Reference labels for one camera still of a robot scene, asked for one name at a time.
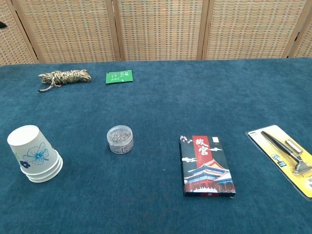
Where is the clear paper clip jar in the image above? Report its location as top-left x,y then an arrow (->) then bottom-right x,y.
106,125 -> 135,154

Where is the green flat packet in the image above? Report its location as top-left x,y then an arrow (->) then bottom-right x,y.
105,70 -> 134,85

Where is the woven bamboo screen panel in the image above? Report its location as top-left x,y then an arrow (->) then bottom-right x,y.
0,0 -> 39,65
11,0 -> 122,64
107,0 -> 210,61
196,0 -> 308,60
287,0 -> 312,59

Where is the yellow razor blister pack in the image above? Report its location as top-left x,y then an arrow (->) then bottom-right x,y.
245,124 -> 312,198

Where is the blue carpet table mat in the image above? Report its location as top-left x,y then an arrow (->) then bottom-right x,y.
0,58 -> 312,234

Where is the tan braided rope bundle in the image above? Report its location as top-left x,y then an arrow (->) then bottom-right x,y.
38,69 -> 92,93

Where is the white floral paper cup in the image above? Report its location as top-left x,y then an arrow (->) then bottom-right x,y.
27,157 -> 64,184
7,125 -> 60,176
23,152 -> 62,180

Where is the black red palace card box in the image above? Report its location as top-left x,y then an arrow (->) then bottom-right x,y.
179,135 -> 236,198

